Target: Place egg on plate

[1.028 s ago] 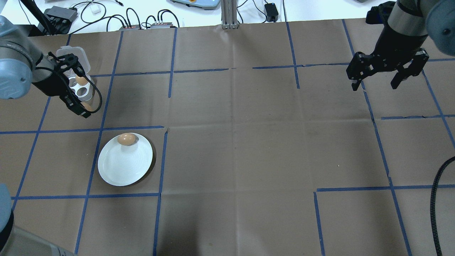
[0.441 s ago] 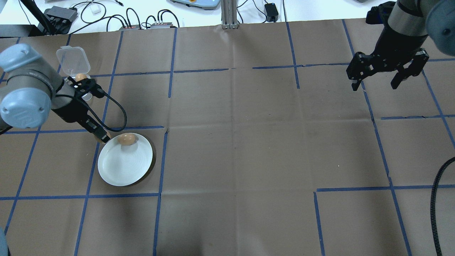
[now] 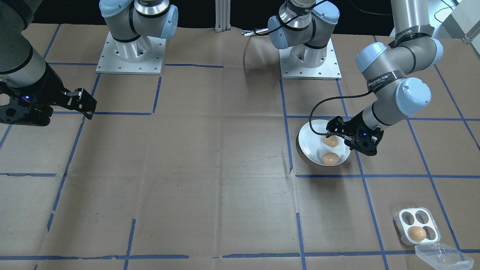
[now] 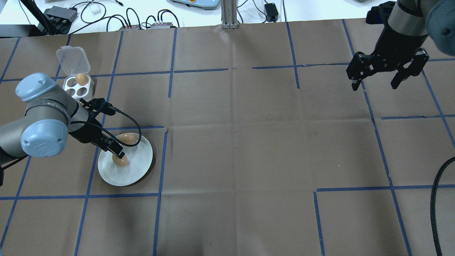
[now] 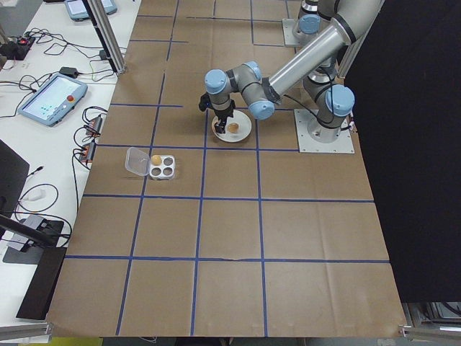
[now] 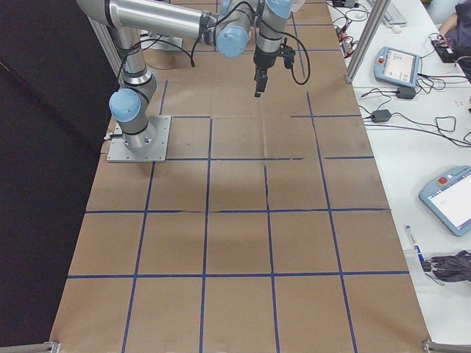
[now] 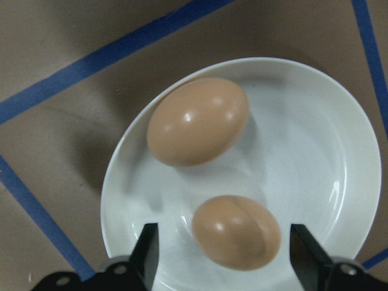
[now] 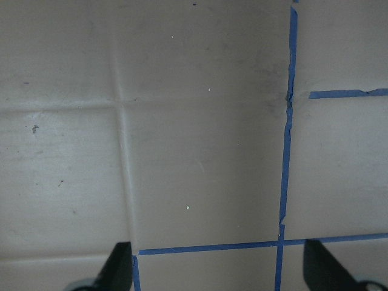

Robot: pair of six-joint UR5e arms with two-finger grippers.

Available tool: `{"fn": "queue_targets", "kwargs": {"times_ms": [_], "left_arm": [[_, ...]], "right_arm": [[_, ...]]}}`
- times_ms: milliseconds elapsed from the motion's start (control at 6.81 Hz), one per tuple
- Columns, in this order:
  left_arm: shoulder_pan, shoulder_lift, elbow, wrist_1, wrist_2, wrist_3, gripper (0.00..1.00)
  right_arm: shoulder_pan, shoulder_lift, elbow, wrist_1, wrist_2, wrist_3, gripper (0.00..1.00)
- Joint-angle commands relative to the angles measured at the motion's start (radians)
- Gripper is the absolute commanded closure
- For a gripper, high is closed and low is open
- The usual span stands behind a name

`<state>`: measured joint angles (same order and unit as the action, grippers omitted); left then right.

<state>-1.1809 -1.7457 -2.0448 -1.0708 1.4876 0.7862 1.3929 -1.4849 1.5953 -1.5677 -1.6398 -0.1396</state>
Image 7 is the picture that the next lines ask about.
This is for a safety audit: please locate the white round plate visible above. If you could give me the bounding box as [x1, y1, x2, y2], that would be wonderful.
[99, 56, 383, 291]

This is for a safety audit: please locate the brown egg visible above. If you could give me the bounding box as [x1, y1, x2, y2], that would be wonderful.
[191, 195, 283, 270]
[146, 76, 250, 167]

